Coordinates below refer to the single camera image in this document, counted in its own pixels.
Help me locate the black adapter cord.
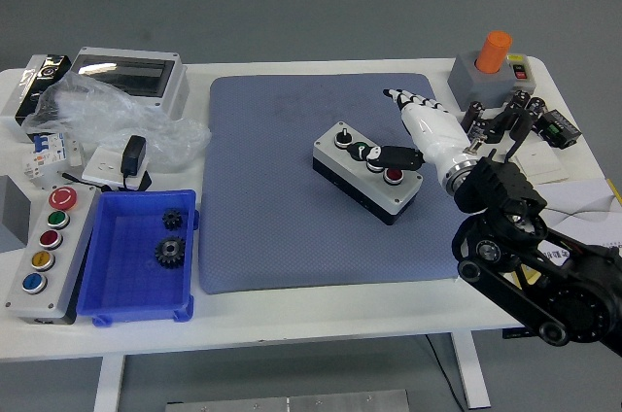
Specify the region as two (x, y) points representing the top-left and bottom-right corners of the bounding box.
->
(60, 171), (152, 192)

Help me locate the clear plastic bag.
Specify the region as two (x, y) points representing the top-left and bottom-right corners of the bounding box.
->
(21, 75), (213, 173)

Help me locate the white paper booklet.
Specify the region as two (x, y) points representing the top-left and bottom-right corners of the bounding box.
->
(534, 177), (622, 267)

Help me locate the white red-black switch box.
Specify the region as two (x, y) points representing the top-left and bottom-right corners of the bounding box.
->
(504, 52), (537, 95)

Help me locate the grey block holder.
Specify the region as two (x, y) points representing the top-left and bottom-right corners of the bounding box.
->
(447, 51), (519, 111)

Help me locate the black cable under table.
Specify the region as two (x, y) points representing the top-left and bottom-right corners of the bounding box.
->
(425, 333), (467, 406)

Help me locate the black module with green terminal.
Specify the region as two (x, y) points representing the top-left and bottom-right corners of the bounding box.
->
(536, 110), (583, 150)

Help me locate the blue plastic bin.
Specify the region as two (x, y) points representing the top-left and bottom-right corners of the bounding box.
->
(76, 189), (200, 327)

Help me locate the grey four-button control box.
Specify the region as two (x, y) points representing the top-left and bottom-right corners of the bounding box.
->
(311, 120), (424, 226)

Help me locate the small black gear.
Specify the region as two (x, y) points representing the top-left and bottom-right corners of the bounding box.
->
(161, 207), (185, 232)

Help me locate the white wall socket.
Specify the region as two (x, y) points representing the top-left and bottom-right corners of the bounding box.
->
(81, 146), (147, 189)

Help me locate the white breaker module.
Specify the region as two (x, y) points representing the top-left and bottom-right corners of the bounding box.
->
(65, 137), (86, 168)

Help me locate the grey enclosure with clear lid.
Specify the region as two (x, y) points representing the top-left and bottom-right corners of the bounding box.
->
(65, 46), (190, 121)

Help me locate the white wall switch panel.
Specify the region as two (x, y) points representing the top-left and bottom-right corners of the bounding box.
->
(512, 147), (569, 185)

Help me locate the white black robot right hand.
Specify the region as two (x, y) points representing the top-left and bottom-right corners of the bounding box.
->
(350, 87), (472, 176)

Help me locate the large black gear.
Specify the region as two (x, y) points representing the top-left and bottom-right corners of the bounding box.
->
(154, 235), (189, 267)

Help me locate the white table leg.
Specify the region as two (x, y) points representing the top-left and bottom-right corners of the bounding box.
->
(91, 356), (126, 412)
(449, 332), (492, 409)

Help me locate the grey-blue padded mat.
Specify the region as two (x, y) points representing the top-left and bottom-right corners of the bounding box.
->
(197, 72), (463, 295)

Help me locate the orange cylinder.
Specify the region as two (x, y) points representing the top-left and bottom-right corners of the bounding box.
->
(474, 30), (513, 74)

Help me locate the grey five-button control box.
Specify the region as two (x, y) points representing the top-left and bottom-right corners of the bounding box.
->
(3, 183), (101, 326)

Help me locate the white blue circuit breaker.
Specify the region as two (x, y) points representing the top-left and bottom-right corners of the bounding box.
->
(21, 132), (67, 185)

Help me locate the black power adapter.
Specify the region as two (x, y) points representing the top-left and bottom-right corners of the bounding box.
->
(120, 134), (148, 179)

